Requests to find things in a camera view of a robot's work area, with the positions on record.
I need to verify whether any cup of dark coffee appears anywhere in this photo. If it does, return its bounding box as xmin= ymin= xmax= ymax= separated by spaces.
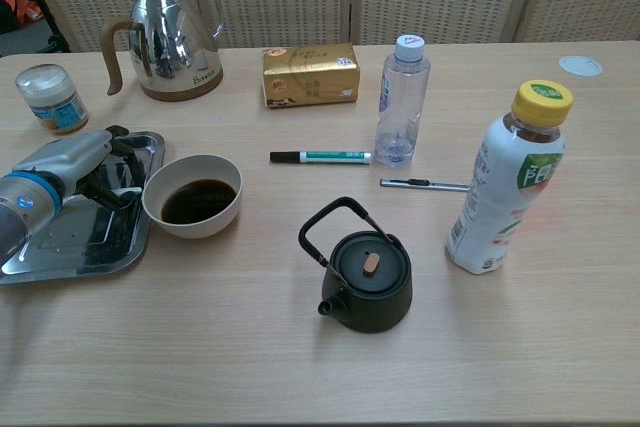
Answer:
xmin=141 ymin=154 xmax=244 ymax=241

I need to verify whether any white green marker pen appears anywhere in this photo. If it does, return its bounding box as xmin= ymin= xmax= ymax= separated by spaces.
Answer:
xmin=269 ymin=149 xmax=373 ymax=166

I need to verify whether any steel gooseneck kettle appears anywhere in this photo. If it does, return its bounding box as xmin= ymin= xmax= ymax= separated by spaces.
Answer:
xmin=98 ymin=0 xmax=229 ymax=103

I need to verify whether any clear plastic water bottle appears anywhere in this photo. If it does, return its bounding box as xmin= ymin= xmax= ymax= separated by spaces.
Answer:
xmin=373 ymin=34 xmax=431 ymax=168

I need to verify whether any black cast iron teapot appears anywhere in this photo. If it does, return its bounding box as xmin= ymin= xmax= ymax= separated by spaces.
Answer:
xmin=298 ymin=196 xmax=414 ymax=334

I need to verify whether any silver utility knife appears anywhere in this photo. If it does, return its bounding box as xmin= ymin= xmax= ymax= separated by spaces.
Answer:
xmin=379 ymin=177 xmax=471 ymax=193

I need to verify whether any yellow capped tea bottle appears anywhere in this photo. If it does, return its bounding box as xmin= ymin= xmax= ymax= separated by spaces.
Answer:
xmin=445 ymin=79 xmax=575 ymax=276

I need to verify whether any orange black object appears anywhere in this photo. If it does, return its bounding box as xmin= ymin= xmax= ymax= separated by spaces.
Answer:
xmin=0 ymin=0 xmax=44 ymax=23

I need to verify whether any rectangular stainless steel tray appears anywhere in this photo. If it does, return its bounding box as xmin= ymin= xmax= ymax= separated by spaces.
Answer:
xmin=0 ymin=130 xmax=167 ymax=287

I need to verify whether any white jar with blue label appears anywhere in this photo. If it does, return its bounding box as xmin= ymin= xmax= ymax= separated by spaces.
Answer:
xmin=14 ymin=63 xmax=90 ymax=135

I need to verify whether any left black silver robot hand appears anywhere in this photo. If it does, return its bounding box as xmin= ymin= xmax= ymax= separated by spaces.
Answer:
xmin=10 ymin=125 xmax=147 ymax=209

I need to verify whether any gold tissue pack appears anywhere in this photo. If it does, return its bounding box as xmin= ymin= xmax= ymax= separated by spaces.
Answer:
xmin=262 ymin=43 xmax=361 ymax=110

